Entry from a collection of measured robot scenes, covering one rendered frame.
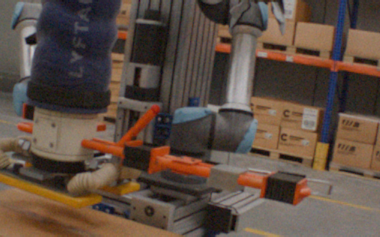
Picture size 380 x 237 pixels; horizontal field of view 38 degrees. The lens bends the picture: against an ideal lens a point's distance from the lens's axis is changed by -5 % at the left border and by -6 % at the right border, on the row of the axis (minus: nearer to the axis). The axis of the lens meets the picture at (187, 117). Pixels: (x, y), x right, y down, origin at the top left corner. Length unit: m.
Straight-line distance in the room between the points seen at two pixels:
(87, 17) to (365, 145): 7.13
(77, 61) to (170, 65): 0.68
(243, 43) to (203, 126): 0.31
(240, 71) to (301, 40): 6.74
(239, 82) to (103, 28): 0.58
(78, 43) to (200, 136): 0.57
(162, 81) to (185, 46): 0.15
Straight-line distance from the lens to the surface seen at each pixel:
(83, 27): 1.39
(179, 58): 2.00
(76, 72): 1.39
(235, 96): 1.82
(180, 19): 2.02
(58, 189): 1.40
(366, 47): 8.35
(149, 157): 1.34
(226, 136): 1.78
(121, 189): 1.49
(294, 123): 8.60
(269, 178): 1.23
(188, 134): 1.78
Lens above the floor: 1.45
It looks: 7 degrees down
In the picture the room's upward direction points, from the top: 8 degrees clockwise
